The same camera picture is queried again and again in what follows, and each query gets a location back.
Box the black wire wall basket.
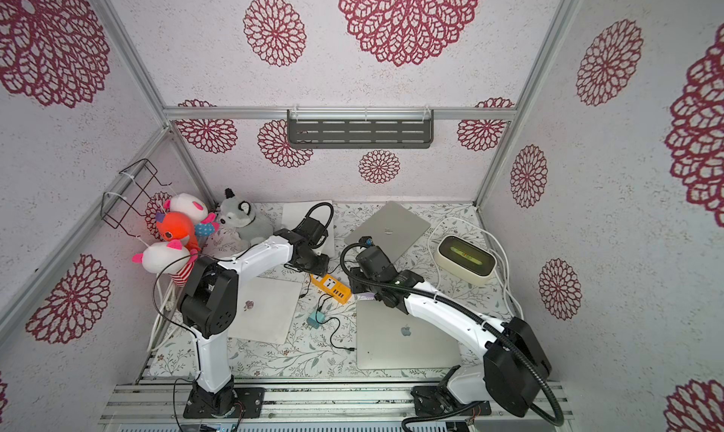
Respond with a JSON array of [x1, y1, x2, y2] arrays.
[[99, 158, 171, 240]]

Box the white power cable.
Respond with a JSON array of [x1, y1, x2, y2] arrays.
[[425, 215, 527, 326], [146, 261, 312, 354]]

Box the grey metal wall shelf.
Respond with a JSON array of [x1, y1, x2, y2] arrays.
[[287, 109, 435, 149]]

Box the white laptop front left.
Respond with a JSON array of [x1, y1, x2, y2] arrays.
[[227, 277, 302, 345]]

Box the grey husky plush toy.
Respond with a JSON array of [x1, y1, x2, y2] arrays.
[[218, 188, 275, 250]]

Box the white pink plush upper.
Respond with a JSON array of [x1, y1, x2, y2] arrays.
[[163, 194, 216, 225]]

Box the white power cable left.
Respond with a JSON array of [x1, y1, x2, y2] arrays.
[[146, 261, 312, 354]]

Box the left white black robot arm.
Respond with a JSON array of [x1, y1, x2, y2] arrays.
[[177, 215, 329, 420]]

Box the white power cable right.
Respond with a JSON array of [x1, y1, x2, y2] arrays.
[[425, 215, 527, 326]]

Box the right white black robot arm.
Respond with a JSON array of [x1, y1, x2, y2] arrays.
[[339, 240, 565, 431]]

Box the silver laptop rear right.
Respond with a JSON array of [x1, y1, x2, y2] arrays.
[[344, 202, 431, 262]]

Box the black charger cable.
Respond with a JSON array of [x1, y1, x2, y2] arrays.
[[316, 293, 357, 354]]

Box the white laptop with red logo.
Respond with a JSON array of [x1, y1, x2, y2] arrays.
[[281, 201, 337, 258]]

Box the teal charger plug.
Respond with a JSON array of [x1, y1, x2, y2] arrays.
[[307, 309, 325, 329]]

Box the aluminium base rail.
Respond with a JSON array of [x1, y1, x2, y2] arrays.
[[98, 379, 575, 432]]

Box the white plush striped legs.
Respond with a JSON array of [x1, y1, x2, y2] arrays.
[[132, 240, 199, 288]]

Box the cream box with green display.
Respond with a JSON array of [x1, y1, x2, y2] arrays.
[[434, 235, 498, 286]]

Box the red fox plush toy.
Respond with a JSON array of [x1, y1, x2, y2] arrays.
[[156, 211, 200, 250]]

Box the orange power strip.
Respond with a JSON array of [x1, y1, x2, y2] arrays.
[[309, 274, 353, 305]]

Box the silver apple laptop front right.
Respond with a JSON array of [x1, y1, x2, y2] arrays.
[[356, 300, 462, 370]]

